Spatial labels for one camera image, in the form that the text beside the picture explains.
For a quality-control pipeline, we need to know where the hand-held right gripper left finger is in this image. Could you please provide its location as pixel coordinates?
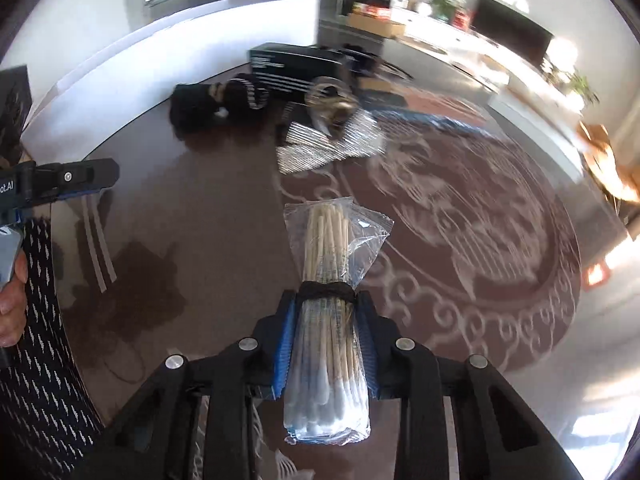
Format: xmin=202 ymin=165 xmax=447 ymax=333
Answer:
xmin=70 ymin=290 xmax=299 ymax=480

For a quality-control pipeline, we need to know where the white board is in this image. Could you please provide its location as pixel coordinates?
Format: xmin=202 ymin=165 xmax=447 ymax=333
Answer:
xmin=22 ymin=0 xmax=321 ymax=153

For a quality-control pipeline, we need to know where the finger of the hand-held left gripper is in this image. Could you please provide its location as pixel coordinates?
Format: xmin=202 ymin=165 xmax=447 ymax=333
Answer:
xmin=30 ymin=157 xmax=121 ymax=206

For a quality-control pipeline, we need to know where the beige lounge chair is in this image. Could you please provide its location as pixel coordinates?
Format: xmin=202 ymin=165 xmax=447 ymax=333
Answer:
xmin=574 ymin=121 xmax=640 ymax=207

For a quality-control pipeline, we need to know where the cotton swab pack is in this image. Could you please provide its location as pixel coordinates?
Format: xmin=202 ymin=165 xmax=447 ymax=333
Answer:
xmin=282 ymin=197 xmax=394 ymax=446

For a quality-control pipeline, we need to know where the green potted plant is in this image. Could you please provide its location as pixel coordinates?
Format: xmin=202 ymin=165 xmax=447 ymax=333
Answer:
xmin=429 ymin=0 xmax=459 ymax=22

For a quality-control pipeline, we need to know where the black cardboard box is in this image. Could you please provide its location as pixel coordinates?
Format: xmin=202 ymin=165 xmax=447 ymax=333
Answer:
xmin=248 ymin=42 xmax=352 ymax=107

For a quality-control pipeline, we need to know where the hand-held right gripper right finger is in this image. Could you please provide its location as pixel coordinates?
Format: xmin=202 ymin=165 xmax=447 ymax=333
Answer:
xmin=355 ymin=291 xmax=586 ymax=480

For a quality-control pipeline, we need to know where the white television cabinet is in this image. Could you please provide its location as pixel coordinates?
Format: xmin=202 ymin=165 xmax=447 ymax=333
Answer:
xmin=394 ymin=9 xmax=588 ymax=113

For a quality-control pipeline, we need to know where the black cloth pouch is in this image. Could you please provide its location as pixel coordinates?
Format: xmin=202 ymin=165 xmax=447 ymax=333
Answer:
xmin=168 ymin=73 xmax=274 ymax=134

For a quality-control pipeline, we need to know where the large potted plant white pot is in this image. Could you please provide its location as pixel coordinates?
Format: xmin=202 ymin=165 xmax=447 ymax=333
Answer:
xmin=564 ymin=71 xmax=600 ymax=107

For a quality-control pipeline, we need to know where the brown cardboard box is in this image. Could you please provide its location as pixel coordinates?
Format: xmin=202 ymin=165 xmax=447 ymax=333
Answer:
xmin=347 ymin=12 xmax=407 ymax=39

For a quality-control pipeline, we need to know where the person's left hand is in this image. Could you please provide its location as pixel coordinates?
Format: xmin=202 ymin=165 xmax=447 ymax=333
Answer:
xmin=0 ymin=254 xmax=29 ymax=349

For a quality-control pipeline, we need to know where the white flat box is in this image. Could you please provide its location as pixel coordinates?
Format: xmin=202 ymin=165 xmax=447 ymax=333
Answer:
xmin=486 ymin=91 xmax=586 ymax=172

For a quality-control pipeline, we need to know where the person's dark dotted clothing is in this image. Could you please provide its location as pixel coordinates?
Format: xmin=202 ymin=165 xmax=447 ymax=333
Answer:
xmin=0 ymin=217 xmax=107 ymax=480

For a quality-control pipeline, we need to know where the clear packaged black comb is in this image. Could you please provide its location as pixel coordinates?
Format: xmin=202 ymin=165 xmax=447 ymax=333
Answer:
xmin=276 ymin=111 xmax=389 ymax=176

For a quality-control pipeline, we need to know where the black television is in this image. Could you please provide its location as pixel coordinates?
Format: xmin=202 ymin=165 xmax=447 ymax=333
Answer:
xmin=471 ymin=0 xmax=555 ymax=64

